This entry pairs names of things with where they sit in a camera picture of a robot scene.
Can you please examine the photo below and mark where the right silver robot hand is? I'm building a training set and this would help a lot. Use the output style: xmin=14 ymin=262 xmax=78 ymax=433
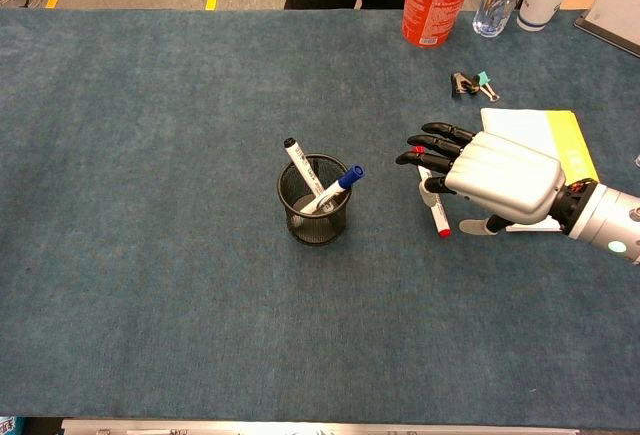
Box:
xmin=394 ymin=121 xmax=569 ymax=236

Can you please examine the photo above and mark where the white marker with red cap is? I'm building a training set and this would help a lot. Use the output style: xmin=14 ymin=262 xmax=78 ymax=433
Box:
xmin=411 ymin=144 xmax=452 ymax=240

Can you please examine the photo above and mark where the white marker with blue cap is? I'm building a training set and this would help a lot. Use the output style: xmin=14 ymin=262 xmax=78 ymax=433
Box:
xmin=298 ymin=164 xmax=366 ymax=216

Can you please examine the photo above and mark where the black mesh pen cup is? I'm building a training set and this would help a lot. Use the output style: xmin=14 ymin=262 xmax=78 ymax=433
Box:
xmin=277 ymin=153 xmax=354 ymax=247

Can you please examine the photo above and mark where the white and yellow notebook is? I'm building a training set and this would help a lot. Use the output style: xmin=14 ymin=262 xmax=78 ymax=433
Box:
xmin=480 ymin=107 xmax=601 ymax=234

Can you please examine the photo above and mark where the orange canister with lid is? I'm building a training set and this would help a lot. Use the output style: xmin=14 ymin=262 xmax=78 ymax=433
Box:
xmin=401 ymin=0 xmax=481 ymax=49

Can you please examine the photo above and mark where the grey laptop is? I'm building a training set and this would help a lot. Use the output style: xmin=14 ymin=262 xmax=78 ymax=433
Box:
xmin=573 ymin=0 xmax=640 ymax=60

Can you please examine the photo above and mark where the white marker with black cap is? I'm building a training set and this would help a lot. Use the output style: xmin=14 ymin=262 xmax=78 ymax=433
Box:
xmin=283 ymin=137 xmax=326 ymax=201

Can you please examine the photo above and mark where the blue felt table mat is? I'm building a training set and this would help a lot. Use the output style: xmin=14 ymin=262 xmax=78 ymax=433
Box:
xmin=0 ymin=7 xmax=640 ymax=429

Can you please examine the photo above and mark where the aluminium frame rail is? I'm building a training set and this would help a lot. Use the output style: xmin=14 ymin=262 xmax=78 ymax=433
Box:
xmin=60 ymin=417 xmax=581 ymax=435

